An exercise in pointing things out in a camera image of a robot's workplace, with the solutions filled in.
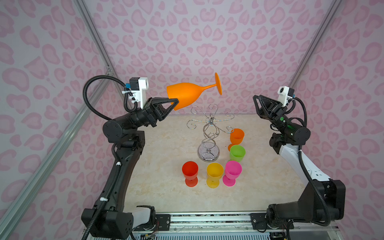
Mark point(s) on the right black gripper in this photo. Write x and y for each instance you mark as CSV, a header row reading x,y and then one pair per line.
x,y
277,116

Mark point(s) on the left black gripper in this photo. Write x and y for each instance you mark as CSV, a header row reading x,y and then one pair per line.
x,y
151,115

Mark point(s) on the orange wine glass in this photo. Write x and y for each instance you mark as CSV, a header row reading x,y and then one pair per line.
x,y
188,93
236,137

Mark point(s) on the green plastic wine glass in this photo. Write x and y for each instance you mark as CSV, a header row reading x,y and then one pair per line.
x,y
237,153

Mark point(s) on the red plastic wine glass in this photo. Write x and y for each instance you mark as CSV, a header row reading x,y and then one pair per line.
x,y
190,171

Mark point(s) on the pink plastic wine glass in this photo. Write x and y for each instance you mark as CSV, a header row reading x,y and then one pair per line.
x,y
233,170

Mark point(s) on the yellow plastic wine glass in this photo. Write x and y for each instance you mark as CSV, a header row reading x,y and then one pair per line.
x,y
214,174

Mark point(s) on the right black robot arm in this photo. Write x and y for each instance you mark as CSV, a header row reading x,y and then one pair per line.
x,y
323,199

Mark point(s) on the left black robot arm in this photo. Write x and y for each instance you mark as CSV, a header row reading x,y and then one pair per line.
x,y
106,219

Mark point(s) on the chrome wine glass rack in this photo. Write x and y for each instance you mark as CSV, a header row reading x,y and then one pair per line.
x,y
208,150

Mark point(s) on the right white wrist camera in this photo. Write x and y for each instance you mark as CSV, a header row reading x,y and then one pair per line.
x,y
285,94

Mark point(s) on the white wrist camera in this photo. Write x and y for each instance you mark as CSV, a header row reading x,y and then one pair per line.
x,y
285,94
138,87

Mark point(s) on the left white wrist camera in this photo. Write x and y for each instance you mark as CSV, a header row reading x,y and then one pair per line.
x,y
138,87

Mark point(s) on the aluminium frame left post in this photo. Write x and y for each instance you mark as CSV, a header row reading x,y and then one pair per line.
x,y
97,40

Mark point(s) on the aluminium frame post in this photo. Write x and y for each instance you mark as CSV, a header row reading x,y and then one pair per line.
x,y
97,40
308,22

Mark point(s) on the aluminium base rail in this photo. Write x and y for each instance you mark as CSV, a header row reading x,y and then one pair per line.
x,y
232,225

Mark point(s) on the aluminium frame right post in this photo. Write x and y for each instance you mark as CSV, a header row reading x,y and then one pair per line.
x,y
308,22

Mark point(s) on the aluminium frame diagonal beam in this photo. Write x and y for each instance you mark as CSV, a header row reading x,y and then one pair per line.
x,y
54,157

